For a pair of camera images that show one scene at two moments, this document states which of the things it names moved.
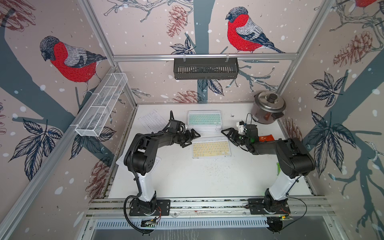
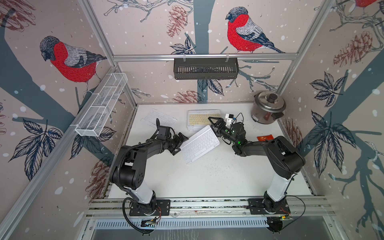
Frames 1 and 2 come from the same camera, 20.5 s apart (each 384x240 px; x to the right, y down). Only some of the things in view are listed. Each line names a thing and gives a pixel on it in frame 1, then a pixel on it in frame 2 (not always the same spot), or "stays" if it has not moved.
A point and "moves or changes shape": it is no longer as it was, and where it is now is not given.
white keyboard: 122,167 moves or changes shape
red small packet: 266,138 stays
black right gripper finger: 231,133 → 219,123
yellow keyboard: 211,147 → 200,117
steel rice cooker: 267,106 stays
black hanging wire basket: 206,68 stays
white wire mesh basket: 102,104 stays
